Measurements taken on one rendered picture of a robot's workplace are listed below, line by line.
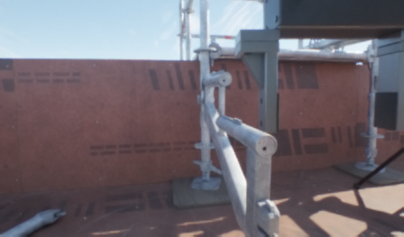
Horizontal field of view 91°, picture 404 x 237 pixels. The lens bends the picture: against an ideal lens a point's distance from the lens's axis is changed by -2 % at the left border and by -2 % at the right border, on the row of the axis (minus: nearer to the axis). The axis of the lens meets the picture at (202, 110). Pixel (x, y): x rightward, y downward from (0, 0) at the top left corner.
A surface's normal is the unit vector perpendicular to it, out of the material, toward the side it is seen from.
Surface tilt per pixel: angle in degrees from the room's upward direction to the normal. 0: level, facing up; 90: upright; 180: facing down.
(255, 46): 90
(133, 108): 90
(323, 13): 90
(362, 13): 90
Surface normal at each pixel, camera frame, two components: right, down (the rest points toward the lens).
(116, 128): 0.18, 0.07
